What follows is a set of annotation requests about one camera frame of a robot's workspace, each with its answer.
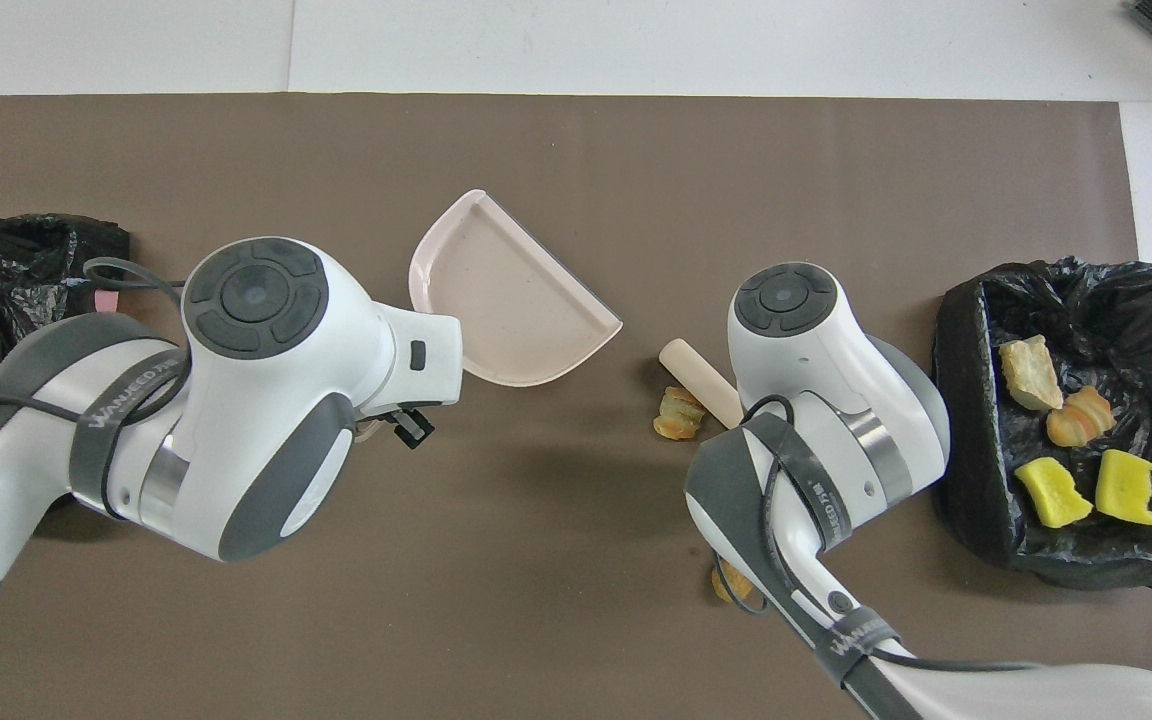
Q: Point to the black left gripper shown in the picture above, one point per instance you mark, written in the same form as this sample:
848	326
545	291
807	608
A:
414	427

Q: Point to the beige plastic dustpan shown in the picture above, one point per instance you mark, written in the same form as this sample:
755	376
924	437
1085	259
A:
506	300

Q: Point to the striped toy croissant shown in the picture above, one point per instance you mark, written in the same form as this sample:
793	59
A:
678	418

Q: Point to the beige brush with black bristles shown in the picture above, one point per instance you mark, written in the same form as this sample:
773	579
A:
696	372

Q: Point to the pale toy food piece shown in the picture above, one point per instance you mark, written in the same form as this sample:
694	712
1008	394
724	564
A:
1029	372

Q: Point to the yellow sponge chunk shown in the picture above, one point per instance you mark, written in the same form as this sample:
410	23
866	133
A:
1051	492

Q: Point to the yellow sponge with green layer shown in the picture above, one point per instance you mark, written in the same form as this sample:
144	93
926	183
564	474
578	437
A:
1126	488

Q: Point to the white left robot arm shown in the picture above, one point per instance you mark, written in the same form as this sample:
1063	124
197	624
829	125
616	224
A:
266	400

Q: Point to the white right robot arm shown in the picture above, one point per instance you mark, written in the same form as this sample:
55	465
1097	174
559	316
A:
816	380

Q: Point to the bin lined with black bag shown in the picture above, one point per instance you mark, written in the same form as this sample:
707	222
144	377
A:
966	500

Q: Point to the brown paper table mat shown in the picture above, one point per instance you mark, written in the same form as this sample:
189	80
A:
576	150

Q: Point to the brown toy croquette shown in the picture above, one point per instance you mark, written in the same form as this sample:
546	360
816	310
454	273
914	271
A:
726	585

